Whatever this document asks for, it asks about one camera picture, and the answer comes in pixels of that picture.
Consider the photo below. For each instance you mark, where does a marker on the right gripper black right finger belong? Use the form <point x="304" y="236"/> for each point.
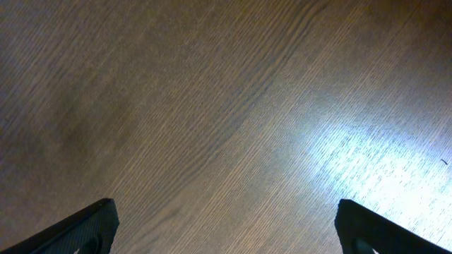
<point x="362" y="231"/>

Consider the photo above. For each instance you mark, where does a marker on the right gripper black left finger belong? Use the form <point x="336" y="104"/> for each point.
<point x="90" y="230"/>

